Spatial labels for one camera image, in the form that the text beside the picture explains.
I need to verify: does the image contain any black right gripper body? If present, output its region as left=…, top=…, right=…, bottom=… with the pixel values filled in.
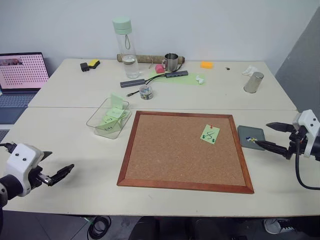
left=286, top=126, right=310, bottom=161

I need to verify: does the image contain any grey USB hub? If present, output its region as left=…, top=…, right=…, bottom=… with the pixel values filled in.
left=119, top=78, right=147, bottom=89
left=165, top=70, right=189, bottom=78

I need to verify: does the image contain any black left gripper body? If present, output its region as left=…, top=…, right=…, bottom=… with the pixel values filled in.
left=27, top=166, right=53, bottom=190

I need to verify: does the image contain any clear plastic box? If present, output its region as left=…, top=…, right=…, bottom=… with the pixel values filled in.
left=86, top=97, right=130, bottom=140

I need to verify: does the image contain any grey square pin tray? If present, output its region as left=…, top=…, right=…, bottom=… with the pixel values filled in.
left=236, top=125, right=267, bottom=151

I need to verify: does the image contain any grey and white shoe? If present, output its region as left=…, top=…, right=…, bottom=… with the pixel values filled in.
left=263, top=218, right=298, bottom=235

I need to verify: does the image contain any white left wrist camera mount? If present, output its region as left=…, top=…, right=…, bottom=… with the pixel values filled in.
left=5, top=143, right=45, bottom=197

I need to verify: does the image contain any coiled black floor cable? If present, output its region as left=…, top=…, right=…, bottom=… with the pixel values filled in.
left=87, top=215, right=112, bottom=240

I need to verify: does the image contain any small glass jar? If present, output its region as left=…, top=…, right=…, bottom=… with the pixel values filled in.
left=139, top=84, right=154, bottom=101

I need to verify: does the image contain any open laptop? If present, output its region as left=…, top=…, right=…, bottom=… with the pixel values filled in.
left=0, top=51, right=51, bottom=141

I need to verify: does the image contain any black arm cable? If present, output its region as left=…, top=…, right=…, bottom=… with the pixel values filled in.
left=294, top=139, right=320, bottom=190
left=0, top=142, right=17, bottom=154

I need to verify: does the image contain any overturned clear glass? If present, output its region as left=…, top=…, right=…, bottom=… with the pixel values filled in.
left=243, top=71, right=265, bottom=94

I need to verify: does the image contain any yellow and black sponge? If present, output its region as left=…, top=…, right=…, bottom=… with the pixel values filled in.
left=87, top=59, right=101, bottom=70

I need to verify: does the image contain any cork board with wooden frame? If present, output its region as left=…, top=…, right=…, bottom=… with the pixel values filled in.
left=116, top=110, right=255, bottom=195

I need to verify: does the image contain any clear bottle with green lid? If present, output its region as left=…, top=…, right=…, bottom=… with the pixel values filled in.
left=112, top=16, right=140, bottom=80

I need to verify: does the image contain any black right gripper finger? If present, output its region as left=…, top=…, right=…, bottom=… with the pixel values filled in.
left=254, top=140, right=293, bottom=160
left=265, top=121, right=294, bottom=134

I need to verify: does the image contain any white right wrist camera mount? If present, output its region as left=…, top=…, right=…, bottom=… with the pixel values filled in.
left=291, top=109, right=320, bottom=158

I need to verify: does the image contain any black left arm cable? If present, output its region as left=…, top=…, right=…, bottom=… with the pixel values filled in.
left=0, top=142, right=17, bottom=154

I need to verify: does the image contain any white crumpled tissue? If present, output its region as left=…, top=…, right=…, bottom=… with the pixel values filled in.
left=241, top=65, right=259, bottom=77

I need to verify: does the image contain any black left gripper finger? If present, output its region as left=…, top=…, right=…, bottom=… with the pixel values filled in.
left=40, top=151, right=53, bottom=163
left=47, top=163, right=75, bottom=187

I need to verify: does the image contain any steel mug with handle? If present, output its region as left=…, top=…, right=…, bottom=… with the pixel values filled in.
left=161, top=52, right=180, bottom=73

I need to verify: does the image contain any green sticky note with scribble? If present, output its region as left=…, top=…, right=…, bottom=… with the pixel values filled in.
left=199, top=124, right=221, bottom=145

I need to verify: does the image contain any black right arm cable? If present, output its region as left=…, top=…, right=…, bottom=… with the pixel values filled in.
left=294, top=139, right=320, bottom=190

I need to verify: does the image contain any light green mat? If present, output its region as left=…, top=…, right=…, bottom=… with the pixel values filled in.
left=149, top=69, right=207, bottom=87

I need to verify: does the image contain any black hub cable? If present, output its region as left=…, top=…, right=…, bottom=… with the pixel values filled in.
left=144, top=72, right=168, bottom=85

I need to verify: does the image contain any wooden log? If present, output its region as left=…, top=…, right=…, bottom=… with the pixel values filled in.
left=116, top=53, right=186, bottom=64

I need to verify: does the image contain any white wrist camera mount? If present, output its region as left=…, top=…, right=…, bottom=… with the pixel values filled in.
left=291, top=109, right=320, bottom=158
left=5, top=143, right=45, bottom=197

